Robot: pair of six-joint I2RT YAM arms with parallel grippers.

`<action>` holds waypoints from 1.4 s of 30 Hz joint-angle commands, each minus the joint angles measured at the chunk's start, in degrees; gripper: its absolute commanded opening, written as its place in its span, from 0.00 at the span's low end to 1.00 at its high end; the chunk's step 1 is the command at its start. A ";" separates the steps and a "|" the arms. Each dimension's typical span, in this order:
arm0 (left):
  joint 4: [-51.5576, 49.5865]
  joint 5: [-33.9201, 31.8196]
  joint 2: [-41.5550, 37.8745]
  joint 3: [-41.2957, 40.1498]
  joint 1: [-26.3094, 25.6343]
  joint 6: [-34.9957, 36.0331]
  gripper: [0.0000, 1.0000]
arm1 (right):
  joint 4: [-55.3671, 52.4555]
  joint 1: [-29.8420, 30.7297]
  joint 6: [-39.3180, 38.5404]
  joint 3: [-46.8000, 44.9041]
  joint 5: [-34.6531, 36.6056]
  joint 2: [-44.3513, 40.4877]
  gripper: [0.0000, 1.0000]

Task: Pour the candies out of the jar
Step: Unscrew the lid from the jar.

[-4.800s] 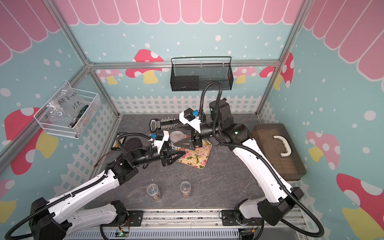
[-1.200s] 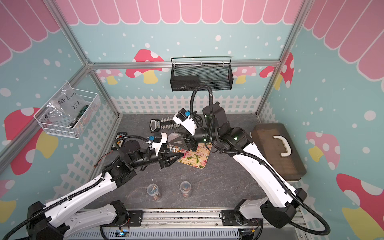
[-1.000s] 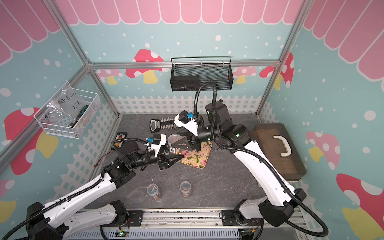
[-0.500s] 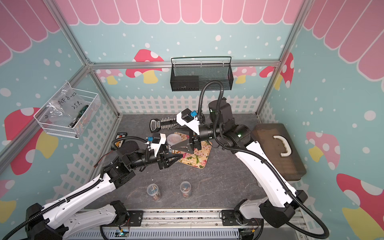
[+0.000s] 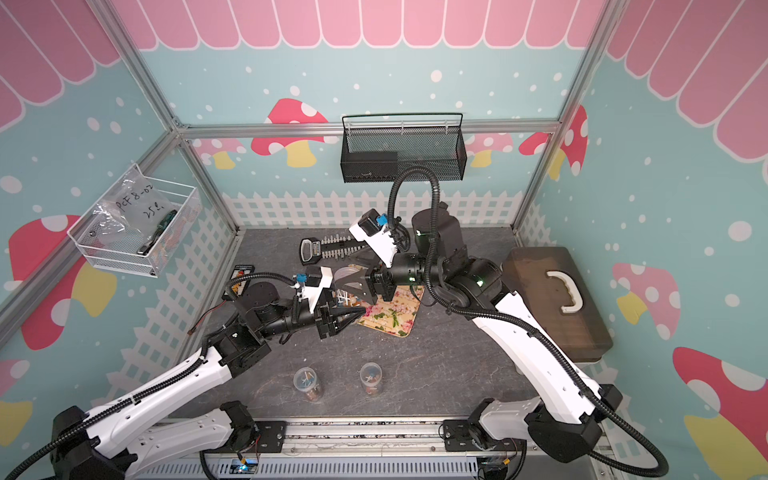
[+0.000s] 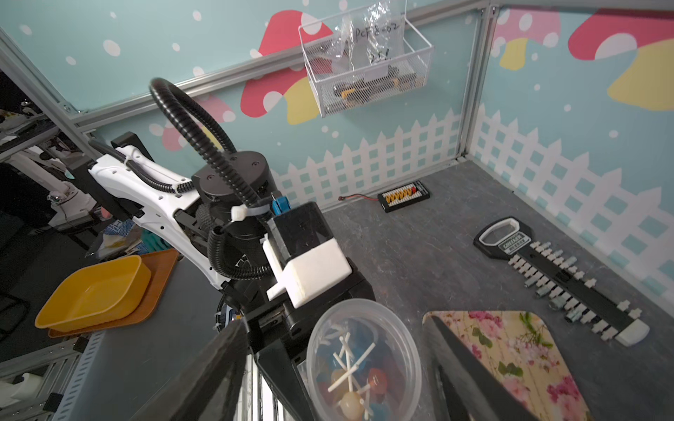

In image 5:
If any black box in basket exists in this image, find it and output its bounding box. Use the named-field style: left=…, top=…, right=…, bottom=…
left=340, top=151, right=398, bottom=183

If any green tool in basket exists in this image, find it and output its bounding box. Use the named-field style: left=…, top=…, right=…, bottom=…
left=136, top=210, right=177, bottom=256

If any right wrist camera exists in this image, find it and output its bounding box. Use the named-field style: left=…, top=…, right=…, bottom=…
left=349, top=208, right=398, bottom=267

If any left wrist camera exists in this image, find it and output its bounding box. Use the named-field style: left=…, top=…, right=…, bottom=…
left=294, top=265, right=333, bottom=313

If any brown plastic toolbox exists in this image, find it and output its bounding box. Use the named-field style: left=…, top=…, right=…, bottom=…
left=502, top=246, right=613, bottom=363

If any clear candy jar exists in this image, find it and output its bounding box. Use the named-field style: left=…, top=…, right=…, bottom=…
left=293, top=367, right=323, bottom=402
left=359, top=362, right=383, bottom=396
left=334, top=266, right=362, bottom=307

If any clear plastic zip bag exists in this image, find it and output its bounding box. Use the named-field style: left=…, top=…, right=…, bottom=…
left=89, top=165, right=177, bottom=249

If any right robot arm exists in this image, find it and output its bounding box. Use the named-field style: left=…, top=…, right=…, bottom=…
left=350, top=166, right=669, bottom=478

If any floral rectangular tray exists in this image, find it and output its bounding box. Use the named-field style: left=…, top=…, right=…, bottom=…
left=348, top=286, right=424, bottom=338

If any white wire basket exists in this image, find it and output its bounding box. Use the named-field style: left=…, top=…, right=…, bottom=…
left=67, top=164, right=202, bottom=278

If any black wire mesh basket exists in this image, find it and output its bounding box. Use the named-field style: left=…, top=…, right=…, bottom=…
left=341, top=112, right=467, bottom=181

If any black socket holder rail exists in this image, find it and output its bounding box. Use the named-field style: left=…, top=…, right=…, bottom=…
left=299, top=235, right=367, bottom=266

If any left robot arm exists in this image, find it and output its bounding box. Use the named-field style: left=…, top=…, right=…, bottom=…
left=8, top=266, right=366, bottom=479

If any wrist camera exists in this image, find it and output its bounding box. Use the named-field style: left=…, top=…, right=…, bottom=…
left=294, top=265, right=333, bottom=313
left=349, top=208, right=398, bottom=267

